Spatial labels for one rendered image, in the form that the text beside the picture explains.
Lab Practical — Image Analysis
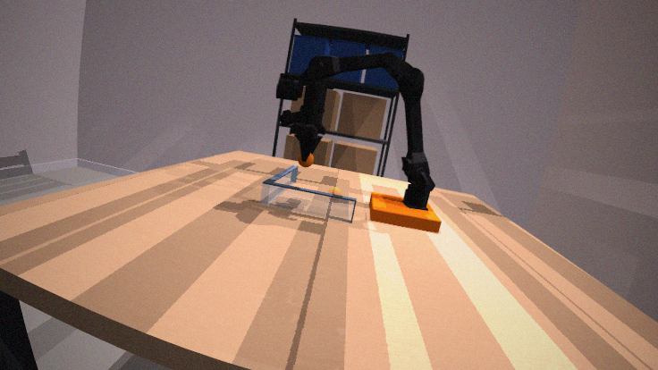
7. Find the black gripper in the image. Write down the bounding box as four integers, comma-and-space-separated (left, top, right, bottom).
291, 102, 325, 162

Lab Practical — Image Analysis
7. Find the clear l-shaped low wall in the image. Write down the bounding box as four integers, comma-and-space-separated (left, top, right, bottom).
263, 165, 357, 223

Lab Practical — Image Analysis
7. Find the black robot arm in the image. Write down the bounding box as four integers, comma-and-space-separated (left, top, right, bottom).
276, 51, 435, 211

